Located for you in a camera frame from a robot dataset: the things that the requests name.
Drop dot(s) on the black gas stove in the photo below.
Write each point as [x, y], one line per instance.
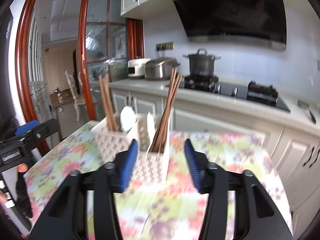
[254, 92]

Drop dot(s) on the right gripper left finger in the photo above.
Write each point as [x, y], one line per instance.
[125, 162]

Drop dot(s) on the silver rice cooker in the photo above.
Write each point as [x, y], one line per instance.
[160, 68]

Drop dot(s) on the black range hood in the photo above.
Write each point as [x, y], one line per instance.
[261, 22]

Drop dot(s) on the cardboard box on floor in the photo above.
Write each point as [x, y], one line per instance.
[61, 98]

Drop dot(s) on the person left hand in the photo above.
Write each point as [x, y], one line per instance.
[11, 175]

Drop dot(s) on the white perforated utensil basket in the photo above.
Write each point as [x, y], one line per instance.
[150, 167]

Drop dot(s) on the floral tablecloth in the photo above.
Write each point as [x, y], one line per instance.
[174, 210]

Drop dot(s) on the white small cooker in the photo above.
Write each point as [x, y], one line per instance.
[136, 68]

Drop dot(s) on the wall power socket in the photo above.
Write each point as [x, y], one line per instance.
[165, 46]

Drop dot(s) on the white ceramic spoon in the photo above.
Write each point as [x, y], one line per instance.
[127, 118]
[150, 126]

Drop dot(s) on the white lower cabinets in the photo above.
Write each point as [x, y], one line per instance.
[280, 146]

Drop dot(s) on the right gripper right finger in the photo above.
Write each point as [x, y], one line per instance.
[197, 165]

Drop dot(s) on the black stock pot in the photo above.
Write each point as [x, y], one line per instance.
[201, 63]

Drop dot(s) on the white dining chair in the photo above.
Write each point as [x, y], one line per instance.
[79, 100]

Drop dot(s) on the brown chopstick compartment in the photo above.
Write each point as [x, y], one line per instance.
[160, 138]
[107, 104]

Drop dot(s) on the kitchen knife on counter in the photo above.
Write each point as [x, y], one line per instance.
[306, 107]

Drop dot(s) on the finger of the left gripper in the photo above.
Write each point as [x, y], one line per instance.
[38, 131]

